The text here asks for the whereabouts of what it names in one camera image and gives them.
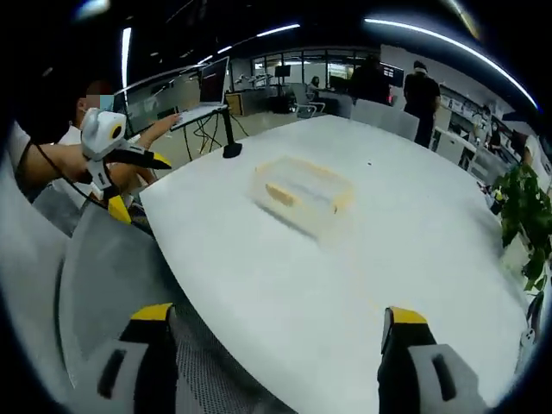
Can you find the long ceiling light strip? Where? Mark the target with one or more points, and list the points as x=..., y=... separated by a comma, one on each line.
x=453, y=43

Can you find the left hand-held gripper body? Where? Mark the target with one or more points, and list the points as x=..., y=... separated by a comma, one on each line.
x=101, y=131

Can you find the large desk monitor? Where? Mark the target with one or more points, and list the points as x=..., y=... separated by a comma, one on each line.
x=164, y=101

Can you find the clear plastic box lid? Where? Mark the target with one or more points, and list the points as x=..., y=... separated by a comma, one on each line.
x=302, y=177

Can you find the black stand base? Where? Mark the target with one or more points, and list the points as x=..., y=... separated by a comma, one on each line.
x=233, y=152

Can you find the grey mesh office chair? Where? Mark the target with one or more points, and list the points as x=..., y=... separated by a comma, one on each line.
x=129, y=267

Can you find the clear box with yellow buckles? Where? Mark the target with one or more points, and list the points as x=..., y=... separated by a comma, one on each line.
x=302, y=202

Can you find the white table chair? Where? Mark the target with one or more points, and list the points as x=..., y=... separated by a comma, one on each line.
x=401, y=125
x=371, y=112

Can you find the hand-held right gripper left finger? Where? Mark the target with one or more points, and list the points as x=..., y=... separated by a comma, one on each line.
x=146, y=371

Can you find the dark blue small tool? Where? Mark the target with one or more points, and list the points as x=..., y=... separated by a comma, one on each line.
x=537, y=310

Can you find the green potted plant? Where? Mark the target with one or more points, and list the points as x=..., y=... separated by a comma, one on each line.
x=526, y=207

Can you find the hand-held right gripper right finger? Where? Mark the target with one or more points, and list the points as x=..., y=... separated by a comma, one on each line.
x=414, y=375

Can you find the open silver laptop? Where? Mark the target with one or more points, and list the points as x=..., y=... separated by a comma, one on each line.
x=213, y=84

